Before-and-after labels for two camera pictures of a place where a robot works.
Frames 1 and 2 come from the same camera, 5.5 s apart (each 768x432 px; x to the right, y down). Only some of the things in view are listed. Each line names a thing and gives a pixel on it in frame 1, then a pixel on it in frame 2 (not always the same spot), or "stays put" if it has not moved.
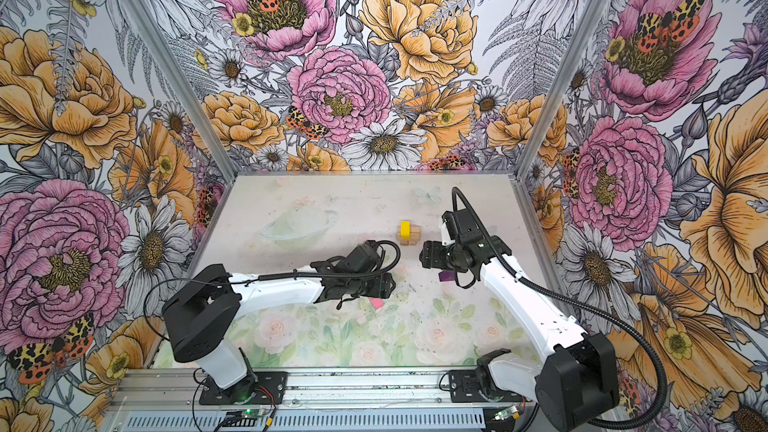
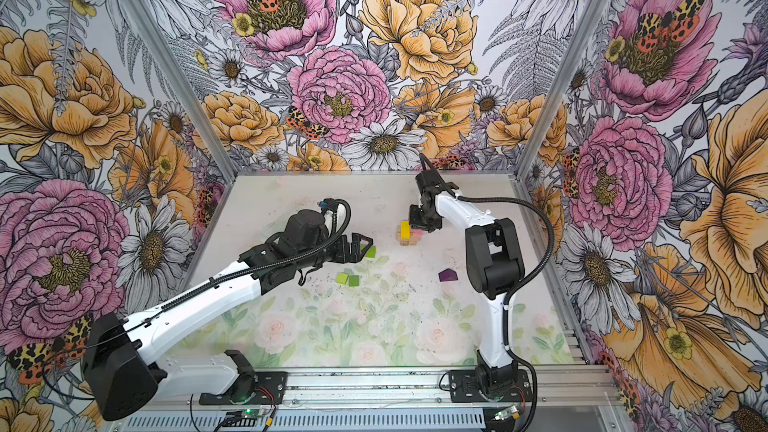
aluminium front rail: (370, 388) stays put
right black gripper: (431, 254) -> (415, 223)
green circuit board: (250, 413) stays put
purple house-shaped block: (446, 275) stays put
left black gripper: (381, 286) -> (355, 255)
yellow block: (405, 229) stays put
